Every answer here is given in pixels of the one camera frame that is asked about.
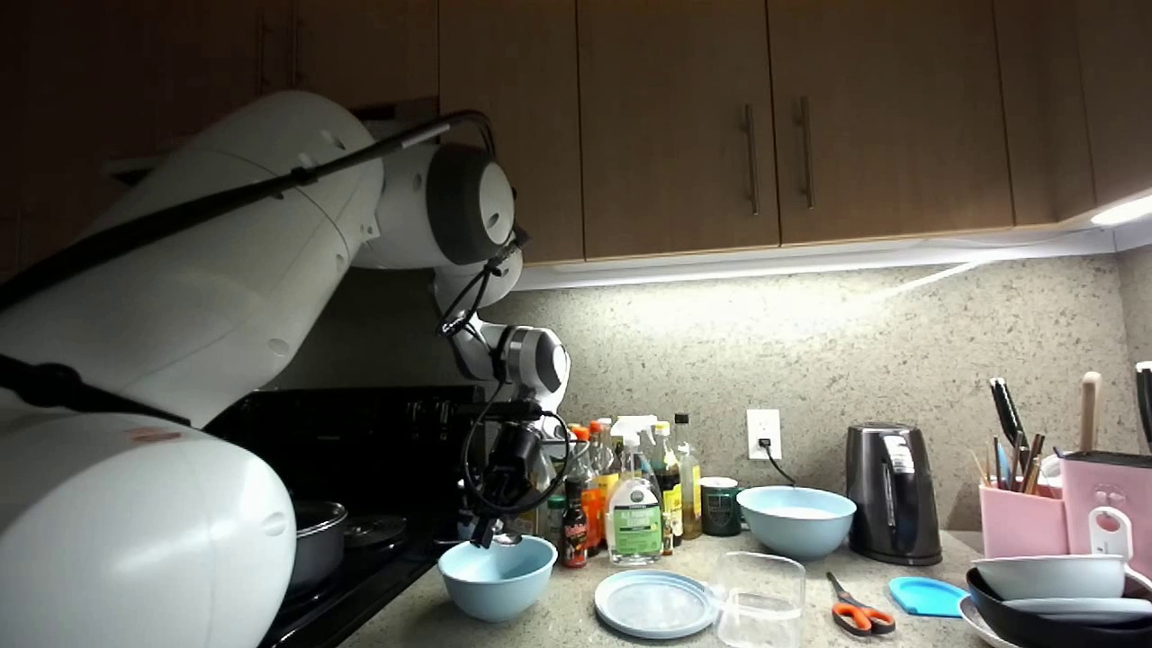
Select dark bowl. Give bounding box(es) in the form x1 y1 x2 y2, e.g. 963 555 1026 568
965 567 1152 648

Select black knife handle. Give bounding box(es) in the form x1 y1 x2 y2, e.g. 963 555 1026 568
1130 358 1152 447

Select wooden spoon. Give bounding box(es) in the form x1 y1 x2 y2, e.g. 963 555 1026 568
1078 366 1104 462

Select white outlet with plug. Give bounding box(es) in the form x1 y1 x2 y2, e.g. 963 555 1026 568
744 406 784 465

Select wooden upper cabinets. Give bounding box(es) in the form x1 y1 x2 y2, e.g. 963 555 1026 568
0 0 1152 263

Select small turquoise lid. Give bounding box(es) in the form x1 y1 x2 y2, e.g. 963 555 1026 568
885 573 971 624

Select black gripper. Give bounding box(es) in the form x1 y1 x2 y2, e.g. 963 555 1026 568
480 406 570 527

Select orange handled scissors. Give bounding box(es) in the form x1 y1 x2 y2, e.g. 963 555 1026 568
824 568 899 639

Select orange cap sauce bottle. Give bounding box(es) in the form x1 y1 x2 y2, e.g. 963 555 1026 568
576 418 624 555

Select small dark sauce bottle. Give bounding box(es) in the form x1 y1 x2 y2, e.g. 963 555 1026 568
557 496 591 573

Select large light blue bowl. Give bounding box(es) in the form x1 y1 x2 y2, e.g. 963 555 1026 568
734 482 862 562

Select light blue plate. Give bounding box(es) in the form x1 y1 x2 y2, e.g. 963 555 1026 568
591 567 725 645

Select metal cabinet handle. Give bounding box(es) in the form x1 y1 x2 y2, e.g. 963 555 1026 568
790 95 818 208
738 102 761 215

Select black handled kitchen knife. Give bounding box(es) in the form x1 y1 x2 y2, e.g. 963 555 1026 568
988 374 1035 482

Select clear spray bottle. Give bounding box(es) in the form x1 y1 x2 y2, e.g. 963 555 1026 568
604 416 668 568

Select dark jar white lid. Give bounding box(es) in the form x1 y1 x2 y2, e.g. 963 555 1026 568
698 476 749 539

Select black cap bottle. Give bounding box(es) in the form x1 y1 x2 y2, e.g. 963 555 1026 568
670 410 706 539

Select dark cooking pan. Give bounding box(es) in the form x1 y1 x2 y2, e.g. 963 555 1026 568
285 501 352 591

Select pink knife block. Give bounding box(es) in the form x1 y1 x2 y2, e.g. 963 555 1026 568
1058 449 1152 568

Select black steel electric kettle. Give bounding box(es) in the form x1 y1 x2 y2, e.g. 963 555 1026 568
844 422 946 568

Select grey blue bowl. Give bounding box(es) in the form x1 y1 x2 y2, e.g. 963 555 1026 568
971 551 1130 604

